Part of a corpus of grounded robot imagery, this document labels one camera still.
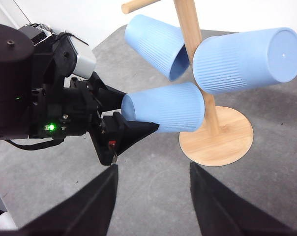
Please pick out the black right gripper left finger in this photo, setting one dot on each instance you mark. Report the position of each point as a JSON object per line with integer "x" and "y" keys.
{"x": 87, "y": 213}

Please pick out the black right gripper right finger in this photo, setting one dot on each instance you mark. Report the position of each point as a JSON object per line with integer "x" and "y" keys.
{"x": 221, "y": 213}

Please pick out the black cable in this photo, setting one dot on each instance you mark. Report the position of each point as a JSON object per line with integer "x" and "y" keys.
{"x": 54, "y": 142}

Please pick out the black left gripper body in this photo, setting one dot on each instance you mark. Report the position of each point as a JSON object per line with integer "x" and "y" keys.
{"x": 63, "y": 104}

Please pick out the blue ribbed cup front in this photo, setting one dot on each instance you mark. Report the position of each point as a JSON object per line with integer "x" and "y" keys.
{"x": 176, "y": 108}

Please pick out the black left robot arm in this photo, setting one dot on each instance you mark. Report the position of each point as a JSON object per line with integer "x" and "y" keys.
{"x": 19, "y": 60}

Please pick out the wooden mug tree stand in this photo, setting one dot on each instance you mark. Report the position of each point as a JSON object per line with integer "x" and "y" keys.
{"x": 227, "y": 133}

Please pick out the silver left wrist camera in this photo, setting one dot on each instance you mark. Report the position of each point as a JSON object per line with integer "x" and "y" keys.
{"x": 86, "y": 59}

